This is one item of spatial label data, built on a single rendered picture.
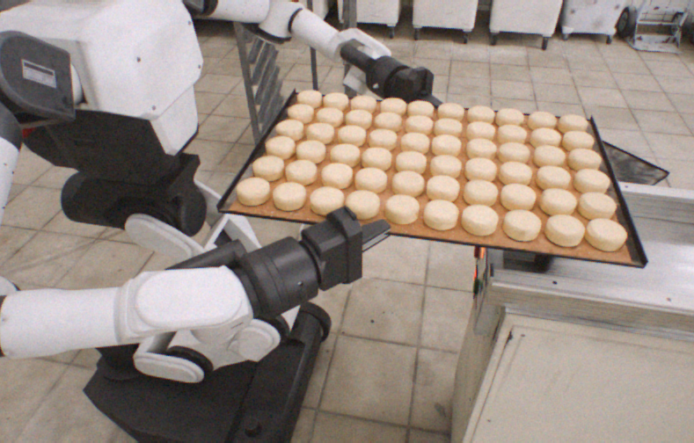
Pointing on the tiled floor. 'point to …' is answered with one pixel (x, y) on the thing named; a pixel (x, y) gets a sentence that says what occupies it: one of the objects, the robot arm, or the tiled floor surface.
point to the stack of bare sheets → (633, 167)
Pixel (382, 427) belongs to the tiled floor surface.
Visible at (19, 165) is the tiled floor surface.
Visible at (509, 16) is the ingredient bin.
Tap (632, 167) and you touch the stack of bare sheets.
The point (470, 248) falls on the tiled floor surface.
